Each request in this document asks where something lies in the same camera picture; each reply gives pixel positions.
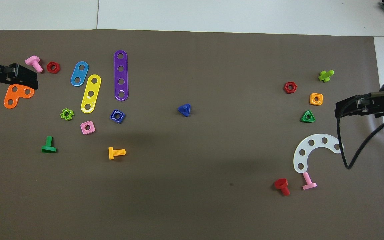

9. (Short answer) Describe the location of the orange plastic bolt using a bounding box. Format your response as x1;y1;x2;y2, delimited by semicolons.
108;147;126;160

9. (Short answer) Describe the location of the orange heart-shaped plate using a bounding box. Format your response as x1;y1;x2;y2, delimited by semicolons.
4;83;35;109

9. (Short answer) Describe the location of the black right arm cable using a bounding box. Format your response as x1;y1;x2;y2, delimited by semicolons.
336;93;384;170

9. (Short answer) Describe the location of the blue two-hole plate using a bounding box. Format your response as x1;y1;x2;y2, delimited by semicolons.
70;61;89;87

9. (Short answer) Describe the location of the purple four-hole plate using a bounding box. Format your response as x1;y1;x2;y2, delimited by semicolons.
114;50;129;101

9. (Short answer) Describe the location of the pink square nut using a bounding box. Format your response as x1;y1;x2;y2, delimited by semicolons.
80;121;96;135

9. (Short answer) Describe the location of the orange square nut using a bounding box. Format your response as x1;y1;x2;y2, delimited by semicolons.
309;93;324;106

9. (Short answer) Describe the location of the blue square nut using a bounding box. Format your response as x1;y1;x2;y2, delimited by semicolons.
110;109;126;124

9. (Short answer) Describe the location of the green triangle nut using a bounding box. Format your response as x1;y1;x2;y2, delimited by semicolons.
300;110;316;123

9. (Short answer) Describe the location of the pink plastic bolt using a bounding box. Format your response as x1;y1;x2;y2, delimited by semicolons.
302;172;318;191
25;55;44;73

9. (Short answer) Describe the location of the white curved five-hole plate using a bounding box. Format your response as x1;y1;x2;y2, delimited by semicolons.
293;134;344;174

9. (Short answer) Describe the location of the blue triangle-head bolt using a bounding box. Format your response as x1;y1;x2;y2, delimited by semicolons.
178;103;192;117

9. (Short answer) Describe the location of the brown table mat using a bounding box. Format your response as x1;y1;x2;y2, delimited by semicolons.
0;29;384;240

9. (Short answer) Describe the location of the green plastic bolt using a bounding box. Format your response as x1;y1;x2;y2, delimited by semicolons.
41;136;58;154

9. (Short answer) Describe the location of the red plastic bolt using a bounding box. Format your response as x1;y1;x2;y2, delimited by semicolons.
274;178;291;196

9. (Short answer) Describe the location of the yellow three-hole plate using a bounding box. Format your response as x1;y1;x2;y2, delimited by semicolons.
80;74;102;114

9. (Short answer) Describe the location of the lime green cross-head bolt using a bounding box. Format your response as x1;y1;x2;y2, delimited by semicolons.
318;70;335;83

